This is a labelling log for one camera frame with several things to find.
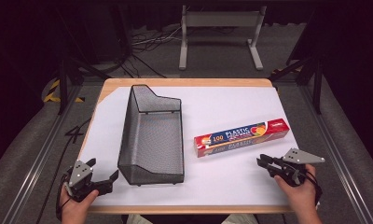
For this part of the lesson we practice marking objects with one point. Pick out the black metal stand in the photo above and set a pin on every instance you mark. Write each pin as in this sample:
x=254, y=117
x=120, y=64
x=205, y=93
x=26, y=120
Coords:
x=316, y=81
x=62, y=81

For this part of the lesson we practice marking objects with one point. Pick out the grey metal stand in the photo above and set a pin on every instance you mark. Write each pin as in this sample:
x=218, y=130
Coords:
x=220, y=19

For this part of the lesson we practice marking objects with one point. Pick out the person's left leg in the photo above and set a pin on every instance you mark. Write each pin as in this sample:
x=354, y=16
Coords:
x=138, y=219

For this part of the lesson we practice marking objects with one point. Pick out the aluminium rail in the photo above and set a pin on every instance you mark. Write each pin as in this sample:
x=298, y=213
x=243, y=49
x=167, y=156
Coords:
x=337, y=146
x=41, y=158

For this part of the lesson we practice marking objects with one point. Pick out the white paper sheet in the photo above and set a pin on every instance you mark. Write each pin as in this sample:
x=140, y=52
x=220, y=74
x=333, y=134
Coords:
x=215, y=102

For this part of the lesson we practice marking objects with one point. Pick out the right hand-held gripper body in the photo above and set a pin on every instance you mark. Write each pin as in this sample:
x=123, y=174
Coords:
x=299, y=158

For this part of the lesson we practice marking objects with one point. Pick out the red blue plastic wrap box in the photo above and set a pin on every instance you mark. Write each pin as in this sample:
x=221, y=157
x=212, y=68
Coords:
x=240, y=137

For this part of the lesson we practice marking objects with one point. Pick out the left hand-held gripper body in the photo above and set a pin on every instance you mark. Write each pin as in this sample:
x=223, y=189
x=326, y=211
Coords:
x=79, y=179

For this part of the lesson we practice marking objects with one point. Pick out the person's right leg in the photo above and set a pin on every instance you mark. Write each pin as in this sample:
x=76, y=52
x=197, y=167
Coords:
x=240, y=219

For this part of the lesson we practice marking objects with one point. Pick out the person's leg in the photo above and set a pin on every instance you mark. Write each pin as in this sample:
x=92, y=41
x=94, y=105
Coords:
x=138, y=219
x=240, y=219

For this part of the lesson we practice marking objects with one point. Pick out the person's left hand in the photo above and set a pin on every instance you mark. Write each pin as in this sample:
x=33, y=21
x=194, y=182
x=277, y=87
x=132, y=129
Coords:
x=74, y=209

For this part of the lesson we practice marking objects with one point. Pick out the person's right hand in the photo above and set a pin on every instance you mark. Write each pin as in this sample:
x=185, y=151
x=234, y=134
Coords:
x=299, y=194

